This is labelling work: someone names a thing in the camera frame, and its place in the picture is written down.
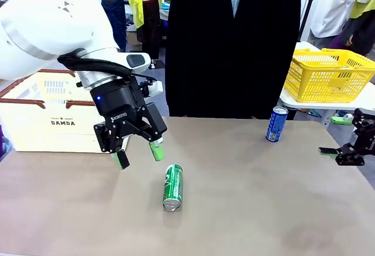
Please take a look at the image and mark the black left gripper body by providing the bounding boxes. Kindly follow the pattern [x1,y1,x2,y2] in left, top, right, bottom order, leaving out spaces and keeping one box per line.
[89,78,148,128]

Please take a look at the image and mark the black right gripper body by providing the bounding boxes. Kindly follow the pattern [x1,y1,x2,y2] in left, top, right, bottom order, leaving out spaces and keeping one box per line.
[355,126,375,156]

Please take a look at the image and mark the green drink can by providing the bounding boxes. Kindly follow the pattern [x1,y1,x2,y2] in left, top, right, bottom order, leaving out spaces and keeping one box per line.
[162,163,185,212]

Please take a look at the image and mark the yellow plastic shopping basket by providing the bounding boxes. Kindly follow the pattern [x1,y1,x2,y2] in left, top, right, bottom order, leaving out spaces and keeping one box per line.
[284,47,375,104]

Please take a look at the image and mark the white side table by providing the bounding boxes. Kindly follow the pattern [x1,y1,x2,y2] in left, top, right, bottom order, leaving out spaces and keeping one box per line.
[278,41,375,127]

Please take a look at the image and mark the blue white drink can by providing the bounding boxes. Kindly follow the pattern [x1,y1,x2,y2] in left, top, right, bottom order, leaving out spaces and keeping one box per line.
[265,106,289,143]

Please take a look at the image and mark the person in navy trousers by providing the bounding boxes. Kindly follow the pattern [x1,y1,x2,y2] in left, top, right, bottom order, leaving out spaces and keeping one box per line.
[90,0,128,53]

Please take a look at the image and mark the person in yellow vest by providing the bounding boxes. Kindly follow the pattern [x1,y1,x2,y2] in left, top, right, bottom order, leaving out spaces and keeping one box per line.
[339,0,375,58]
[127,0,171,60]

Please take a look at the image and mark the person in black jacket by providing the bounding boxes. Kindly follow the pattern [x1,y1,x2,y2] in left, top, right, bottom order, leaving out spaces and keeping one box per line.
[165,0,302,120]

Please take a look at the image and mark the purple fabric item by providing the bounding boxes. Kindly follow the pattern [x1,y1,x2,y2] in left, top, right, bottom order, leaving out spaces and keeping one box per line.
[0,125,13,162]

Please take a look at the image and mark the person in white shirt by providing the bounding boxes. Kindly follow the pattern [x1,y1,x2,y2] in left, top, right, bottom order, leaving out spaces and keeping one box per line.
[309,0,364,43]

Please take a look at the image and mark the black stand pole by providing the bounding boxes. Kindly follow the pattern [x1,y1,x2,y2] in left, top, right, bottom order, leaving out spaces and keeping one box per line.
[297,0,321,42]

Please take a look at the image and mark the black braided cable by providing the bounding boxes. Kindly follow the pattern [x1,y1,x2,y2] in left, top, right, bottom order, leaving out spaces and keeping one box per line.
[57,52,133,77]

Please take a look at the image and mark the cream basket with brown handles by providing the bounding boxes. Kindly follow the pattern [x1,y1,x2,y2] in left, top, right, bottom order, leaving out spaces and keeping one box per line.
[0,69,129,153]

